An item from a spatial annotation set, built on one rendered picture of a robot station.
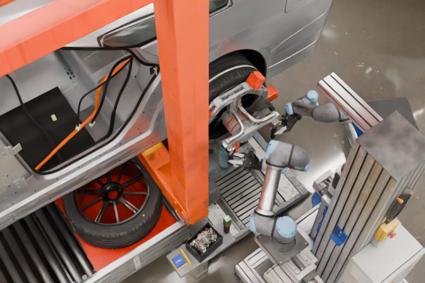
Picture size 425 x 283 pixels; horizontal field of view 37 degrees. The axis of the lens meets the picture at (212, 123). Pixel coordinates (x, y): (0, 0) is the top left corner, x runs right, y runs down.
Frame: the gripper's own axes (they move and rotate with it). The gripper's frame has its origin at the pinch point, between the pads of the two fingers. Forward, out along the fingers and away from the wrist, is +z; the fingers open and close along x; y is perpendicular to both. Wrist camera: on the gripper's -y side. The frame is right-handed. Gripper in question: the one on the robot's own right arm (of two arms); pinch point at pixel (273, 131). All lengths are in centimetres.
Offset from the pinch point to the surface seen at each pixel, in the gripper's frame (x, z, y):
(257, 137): -36, -20, -75
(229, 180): -19, 19, -77
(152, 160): -35, 71, -15
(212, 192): -5, 45, -43
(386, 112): 14, -102, -49
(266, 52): -38, -21, 28
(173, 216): -11, 74, -57
